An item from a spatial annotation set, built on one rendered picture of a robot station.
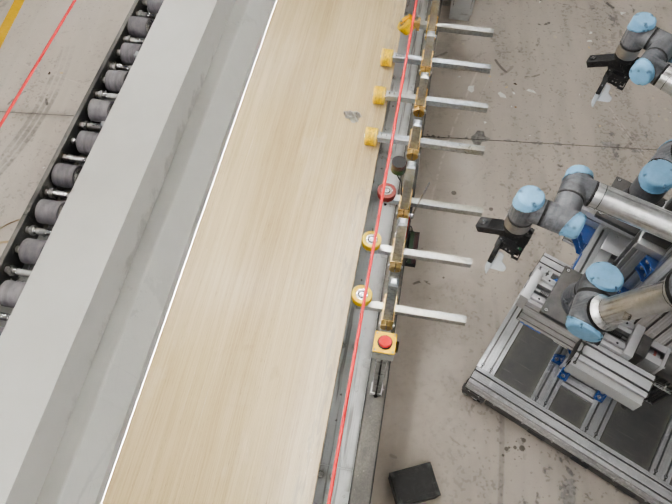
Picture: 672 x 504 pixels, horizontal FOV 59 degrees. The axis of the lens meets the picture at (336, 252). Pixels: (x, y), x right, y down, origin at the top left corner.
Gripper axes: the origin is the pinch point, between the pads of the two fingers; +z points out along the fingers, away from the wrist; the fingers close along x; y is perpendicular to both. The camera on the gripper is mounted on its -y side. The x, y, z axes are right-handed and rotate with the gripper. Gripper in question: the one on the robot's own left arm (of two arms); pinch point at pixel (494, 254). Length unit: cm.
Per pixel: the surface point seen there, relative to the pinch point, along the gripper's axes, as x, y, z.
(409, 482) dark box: -53, 14, 120
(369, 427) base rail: -55, -9, 62
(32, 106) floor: 9, -318, 132
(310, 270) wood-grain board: -22, -60, 42
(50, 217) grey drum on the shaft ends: -62, -169, 48
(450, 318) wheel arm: -4.8, -4.5, 48.8
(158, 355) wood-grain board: -82, -85, 42
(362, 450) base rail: -64, -6, 62
